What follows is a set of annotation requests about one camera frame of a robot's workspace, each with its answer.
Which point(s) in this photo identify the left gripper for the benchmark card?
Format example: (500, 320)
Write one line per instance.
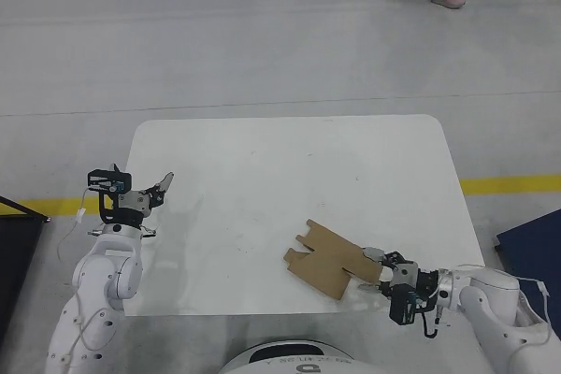
(133, 202)

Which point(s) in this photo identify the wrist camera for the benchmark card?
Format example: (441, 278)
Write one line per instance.
(108, 180)
(404, 304)

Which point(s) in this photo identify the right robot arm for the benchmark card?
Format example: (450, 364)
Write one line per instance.
(500, 308)

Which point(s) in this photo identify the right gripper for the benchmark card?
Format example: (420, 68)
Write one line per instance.
(409, 275)

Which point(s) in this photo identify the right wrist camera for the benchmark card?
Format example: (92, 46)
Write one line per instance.
(404, 304)

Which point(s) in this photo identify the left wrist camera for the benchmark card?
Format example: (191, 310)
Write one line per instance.
(108, 180)

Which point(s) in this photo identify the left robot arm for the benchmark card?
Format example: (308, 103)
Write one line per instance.
(107, 276)

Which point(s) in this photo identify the robot body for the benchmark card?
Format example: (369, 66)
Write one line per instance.
(299, 360)

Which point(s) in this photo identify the small brown carton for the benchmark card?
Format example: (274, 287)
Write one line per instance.
(329, 259)

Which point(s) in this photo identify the black panel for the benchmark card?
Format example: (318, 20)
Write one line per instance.
(4, 280)

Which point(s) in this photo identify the dark blue panel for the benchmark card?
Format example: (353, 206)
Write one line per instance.
(547, 262)

